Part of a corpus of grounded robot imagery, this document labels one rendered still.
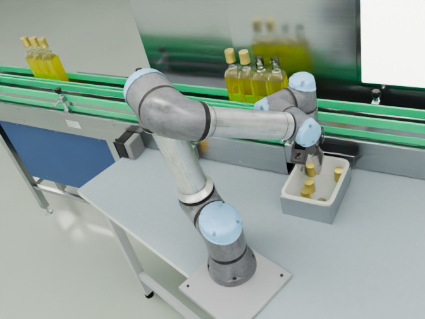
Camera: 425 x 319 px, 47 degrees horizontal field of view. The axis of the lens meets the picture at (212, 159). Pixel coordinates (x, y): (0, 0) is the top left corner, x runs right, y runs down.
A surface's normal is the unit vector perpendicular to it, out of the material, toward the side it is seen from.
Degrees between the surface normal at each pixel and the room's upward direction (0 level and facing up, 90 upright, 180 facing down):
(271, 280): 1
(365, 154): 90
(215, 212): 9
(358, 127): 90
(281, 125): 70
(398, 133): 90
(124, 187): 0
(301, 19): 90
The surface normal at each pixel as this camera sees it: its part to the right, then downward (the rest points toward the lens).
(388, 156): -0.46, 0.64
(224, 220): -0.13, -0.67
